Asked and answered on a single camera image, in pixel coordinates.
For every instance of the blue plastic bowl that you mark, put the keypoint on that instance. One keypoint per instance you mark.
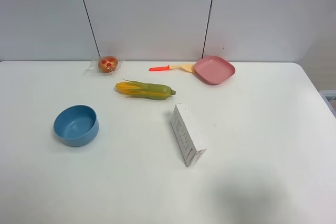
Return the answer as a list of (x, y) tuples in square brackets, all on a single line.
[(77, 125)]

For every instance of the white carton box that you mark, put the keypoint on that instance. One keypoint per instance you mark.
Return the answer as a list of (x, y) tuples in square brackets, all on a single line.
[(188, 134)]

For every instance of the wrapped fruit tart pastry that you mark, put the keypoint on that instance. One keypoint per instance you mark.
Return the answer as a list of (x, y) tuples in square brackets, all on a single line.
[(104, 66)]

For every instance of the pink square plate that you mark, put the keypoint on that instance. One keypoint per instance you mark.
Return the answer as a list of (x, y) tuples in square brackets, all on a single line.
[(214, 70)]

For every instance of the toy corn cob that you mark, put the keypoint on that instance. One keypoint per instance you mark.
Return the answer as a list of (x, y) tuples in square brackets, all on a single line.
[(151, 91)]

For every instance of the orange handled yellow spatula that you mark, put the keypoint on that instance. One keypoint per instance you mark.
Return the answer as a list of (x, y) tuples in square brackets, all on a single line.
[(184, 67)]

